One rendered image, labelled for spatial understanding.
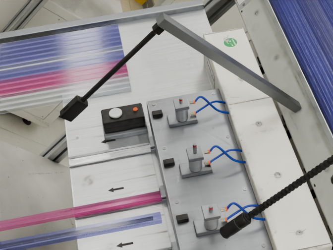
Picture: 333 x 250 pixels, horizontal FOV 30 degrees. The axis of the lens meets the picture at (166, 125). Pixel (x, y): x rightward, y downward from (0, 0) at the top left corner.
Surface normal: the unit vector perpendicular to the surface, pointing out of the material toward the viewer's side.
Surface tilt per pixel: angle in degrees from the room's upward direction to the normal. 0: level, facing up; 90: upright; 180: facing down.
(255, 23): 90
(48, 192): 0
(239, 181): 47
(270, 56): 90
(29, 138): 0
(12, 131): 0
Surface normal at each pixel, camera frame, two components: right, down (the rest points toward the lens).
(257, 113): -0.06, -0.65
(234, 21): -0.71, -0.36
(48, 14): 0.18, 0.74
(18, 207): 0.68, -0.57
